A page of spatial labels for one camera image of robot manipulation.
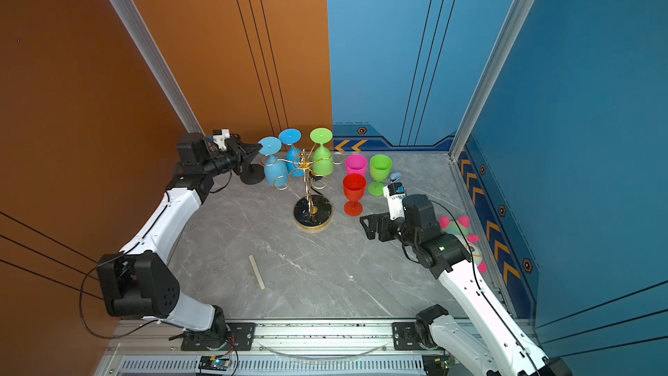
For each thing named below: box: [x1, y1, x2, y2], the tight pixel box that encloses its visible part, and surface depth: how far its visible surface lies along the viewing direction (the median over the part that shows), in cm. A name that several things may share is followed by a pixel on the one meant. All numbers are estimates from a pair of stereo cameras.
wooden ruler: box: [248, 254, 266, 290], surface depth 87 cm
